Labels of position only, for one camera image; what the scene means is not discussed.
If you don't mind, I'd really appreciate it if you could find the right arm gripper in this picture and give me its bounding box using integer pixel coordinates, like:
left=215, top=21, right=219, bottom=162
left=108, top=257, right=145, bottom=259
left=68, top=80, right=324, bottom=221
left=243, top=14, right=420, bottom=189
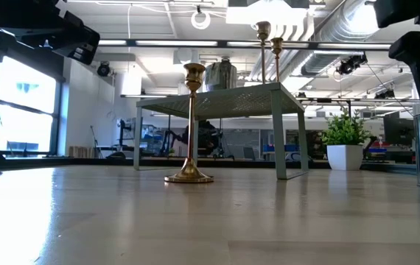
left=374, top=0, right=420, bottom=104

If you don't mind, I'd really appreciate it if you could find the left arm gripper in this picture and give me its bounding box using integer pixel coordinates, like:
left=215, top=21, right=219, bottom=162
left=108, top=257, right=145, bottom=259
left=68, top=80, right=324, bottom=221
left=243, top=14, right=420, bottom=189
left=0, top=0, right=101, bottom=66

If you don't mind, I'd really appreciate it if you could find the tall brass candlestick holder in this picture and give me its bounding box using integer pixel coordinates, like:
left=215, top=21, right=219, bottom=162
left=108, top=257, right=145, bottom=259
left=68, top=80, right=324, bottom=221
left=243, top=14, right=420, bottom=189
left=270, top=36, right=284, bottom=83
left=255, top=21, right=272, bottom=85

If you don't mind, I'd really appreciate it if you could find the black computer monitor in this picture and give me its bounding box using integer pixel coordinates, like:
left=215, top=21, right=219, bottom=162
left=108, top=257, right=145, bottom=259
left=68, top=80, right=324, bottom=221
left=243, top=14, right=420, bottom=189
left=383, top=111, right=416, bottom=146

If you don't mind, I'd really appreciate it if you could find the green plant in white pot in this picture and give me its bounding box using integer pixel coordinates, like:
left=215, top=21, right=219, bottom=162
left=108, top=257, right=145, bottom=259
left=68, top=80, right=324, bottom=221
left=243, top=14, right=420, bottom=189
left=320, top=107, right=371, bottom=172

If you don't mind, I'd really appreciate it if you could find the wooden slat box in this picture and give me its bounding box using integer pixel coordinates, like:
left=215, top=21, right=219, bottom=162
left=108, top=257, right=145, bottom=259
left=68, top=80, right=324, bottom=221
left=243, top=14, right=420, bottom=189
left=69, top=146, right=97, bottom=159

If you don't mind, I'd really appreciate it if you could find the black overhead light bar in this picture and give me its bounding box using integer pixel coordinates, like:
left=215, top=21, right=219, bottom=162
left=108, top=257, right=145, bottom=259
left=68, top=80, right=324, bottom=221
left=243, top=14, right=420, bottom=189
left=97, top=38, right=393, bottom=52

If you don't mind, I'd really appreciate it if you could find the person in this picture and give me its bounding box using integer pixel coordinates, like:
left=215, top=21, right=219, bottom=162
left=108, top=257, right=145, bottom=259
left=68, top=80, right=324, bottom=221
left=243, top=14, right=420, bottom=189
left=186, top=120, right=220, bottom=158

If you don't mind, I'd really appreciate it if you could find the green perforated metal shelf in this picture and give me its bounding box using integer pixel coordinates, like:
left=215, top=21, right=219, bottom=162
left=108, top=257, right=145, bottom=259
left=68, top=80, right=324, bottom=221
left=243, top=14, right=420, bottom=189
left=133, top=81, right=309, bottom=181

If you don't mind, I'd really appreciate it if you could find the short brass candlestick holder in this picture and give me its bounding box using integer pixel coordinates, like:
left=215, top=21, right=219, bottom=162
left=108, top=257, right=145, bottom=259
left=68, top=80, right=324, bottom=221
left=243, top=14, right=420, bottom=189
left=164, top=62, right=214, bottom=184

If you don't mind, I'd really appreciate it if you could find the silver ventilation duct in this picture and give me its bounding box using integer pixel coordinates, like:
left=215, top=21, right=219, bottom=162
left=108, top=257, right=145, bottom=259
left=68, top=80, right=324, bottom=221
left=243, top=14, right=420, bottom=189
left=300, top=0, right=391, bottom=77

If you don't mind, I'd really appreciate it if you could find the white cable coil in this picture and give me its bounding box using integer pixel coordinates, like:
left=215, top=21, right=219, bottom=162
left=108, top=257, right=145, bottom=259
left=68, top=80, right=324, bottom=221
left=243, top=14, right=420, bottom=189
left=190, top=9, right=211, bottom=30

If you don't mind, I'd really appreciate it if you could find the black aluminium table frame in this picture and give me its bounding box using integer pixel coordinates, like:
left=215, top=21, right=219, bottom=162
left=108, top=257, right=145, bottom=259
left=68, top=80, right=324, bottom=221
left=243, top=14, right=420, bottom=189
left=0, top=138, right=417, bottom=176

